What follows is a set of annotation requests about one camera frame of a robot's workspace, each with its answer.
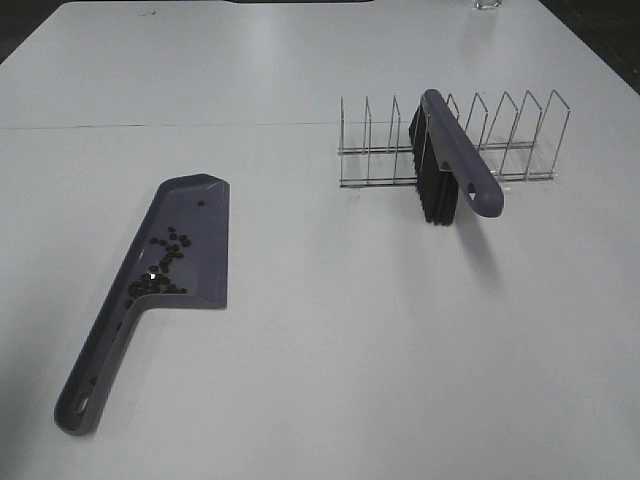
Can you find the purple plastic dustpan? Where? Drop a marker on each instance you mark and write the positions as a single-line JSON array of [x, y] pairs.
[[81, 402]]

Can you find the purple hand brush black bristles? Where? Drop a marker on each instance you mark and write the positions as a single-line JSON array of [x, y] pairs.
[[447, 165]]

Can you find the pile of coffee beans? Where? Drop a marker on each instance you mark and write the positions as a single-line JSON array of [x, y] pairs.
[[165, 266]]

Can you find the clear glass cup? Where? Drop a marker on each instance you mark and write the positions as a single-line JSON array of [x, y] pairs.
[[487, 4]]

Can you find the metal wire dish rack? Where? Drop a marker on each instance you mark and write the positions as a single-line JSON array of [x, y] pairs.
[[519, 140]]

